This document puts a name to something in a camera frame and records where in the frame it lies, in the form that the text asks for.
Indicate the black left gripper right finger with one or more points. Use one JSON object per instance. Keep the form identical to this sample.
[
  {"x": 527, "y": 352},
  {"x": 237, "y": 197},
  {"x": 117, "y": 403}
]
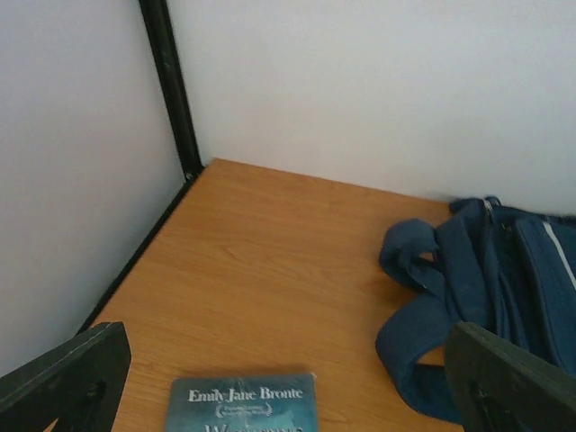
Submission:
[{"x": 498, "y": 386}]

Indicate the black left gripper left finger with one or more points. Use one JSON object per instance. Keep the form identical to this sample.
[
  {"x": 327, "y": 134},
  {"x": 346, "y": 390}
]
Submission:
[{"x": 76, "y": 386}]

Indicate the navy blue student backpack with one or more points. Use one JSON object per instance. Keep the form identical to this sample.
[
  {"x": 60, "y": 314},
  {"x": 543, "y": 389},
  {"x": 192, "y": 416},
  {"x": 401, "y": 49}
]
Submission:
[{"x": 509, "y": 271}]

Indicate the dark teal Bronte book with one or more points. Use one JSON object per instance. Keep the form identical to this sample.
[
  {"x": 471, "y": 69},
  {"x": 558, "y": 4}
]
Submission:
[{"x": 272, "y": 402}]

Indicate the black left corner frame post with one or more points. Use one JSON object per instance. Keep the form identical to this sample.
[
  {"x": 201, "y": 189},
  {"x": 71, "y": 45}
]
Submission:
[{"x": 162, "y": 42}]

